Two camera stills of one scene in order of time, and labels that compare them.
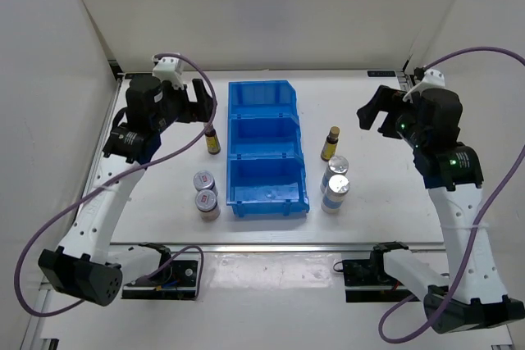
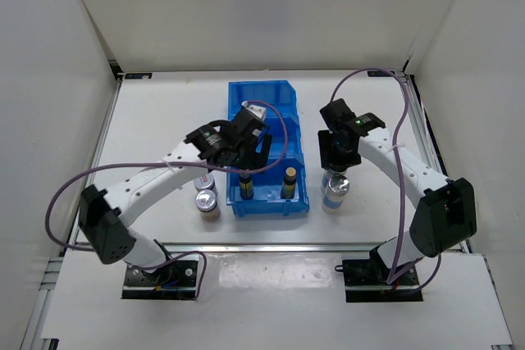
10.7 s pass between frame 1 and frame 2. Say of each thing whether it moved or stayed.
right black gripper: moved
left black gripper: moved
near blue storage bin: stayed
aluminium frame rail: stayed
